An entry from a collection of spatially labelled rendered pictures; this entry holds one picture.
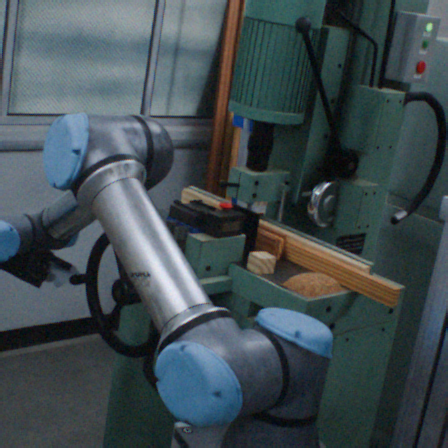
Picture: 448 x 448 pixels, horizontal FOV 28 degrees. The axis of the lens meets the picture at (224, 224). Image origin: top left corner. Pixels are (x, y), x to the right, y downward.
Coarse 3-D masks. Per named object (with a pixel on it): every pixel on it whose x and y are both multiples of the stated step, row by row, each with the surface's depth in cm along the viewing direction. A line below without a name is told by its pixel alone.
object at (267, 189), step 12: (240, 168) 209; (276, 168) 215; (240, 180) 207; (252, 180) 205; (264, 180) 208; (276, 180) 211; (288, 180) 214; (228, 192) 210; (240, 192) 207; (252, 192) 206; (264, 192) 209; (276, 192) 212; (252, 204) 211
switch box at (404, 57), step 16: (400, 16) 209; (416, 16) 206; (432, 16) 211; (400, 32) 210; (416, 32) 208; (432, 32) 212; (400, 48) 210; (416, 48) 209; (432, 48) 214; (400, 64) 211; (416, 64) 212; (400, 80) 211; (416, 80) 214
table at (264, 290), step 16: (240, 272) 193; (288, 272) 195; (304, 272) 197; (208, 288) 190; (224, 288) 194; (240, 288) 193; (256, 288) 190; (272, 288) 187; (288, 288) 185; (272, 304) 187; (288, 304) 184; (304, 304) 181; (320, 304) 183; (336, 304) 187; (352, 304) 192; (320, 320) 185
